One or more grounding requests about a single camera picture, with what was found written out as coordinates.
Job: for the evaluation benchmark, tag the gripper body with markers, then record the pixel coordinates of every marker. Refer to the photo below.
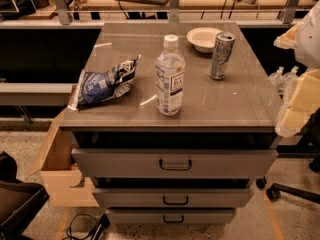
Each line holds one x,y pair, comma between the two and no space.
308,43

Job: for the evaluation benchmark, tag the grey top drawer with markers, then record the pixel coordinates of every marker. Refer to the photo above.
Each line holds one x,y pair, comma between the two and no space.
174,163

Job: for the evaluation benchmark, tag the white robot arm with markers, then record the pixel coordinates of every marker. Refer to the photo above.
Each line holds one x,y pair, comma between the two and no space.
301,97

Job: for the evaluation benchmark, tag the grey drawer cabinet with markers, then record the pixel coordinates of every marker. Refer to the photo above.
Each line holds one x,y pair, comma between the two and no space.
237,113

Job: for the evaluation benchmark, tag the grey bottom drawer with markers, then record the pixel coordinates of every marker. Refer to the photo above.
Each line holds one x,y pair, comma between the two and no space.
170,215

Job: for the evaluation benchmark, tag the right clear sanitizer bottle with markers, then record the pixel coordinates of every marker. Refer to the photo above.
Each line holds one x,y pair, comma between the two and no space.
287,77

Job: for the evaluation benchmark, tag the clear sanitizer bottle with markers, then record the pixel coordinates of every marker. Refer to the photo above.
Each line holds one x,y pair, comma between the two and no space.
276,79
287,77

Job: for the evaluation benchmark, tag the left clear sanitizer bottle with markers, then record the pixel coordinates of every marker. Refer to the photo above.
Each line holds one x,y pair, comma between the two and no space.
276,79

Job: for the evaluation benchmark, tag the silver drink can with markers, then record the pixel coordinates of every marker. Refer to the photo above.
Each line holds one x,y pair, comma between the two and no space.
221,53

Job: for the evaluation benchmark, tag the white bowl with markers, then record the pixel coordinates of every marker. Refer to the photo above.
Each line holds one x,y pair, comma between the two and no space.
203,38

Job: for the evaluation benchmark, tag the clear plastic water bottle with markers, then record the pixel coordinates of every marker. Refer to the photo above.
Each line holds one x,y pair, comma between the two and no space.
170,69

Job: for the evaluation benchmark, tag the blue chip bag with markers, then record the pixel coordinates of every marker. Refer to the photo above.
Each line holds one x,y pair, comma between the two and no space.
95,88

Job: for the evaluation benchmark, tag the cardboard box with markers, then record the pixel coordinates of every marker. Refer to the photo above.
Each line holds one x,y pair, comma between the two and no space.
59,173

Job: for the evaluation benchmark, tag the black office chair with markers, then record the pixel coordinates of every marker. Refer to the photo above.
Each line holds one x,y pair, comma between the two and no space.
19,201

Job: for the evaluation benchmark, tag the metal railing frame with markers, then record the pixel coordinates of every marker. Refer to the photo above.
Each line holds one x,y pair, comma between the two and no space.
262,12

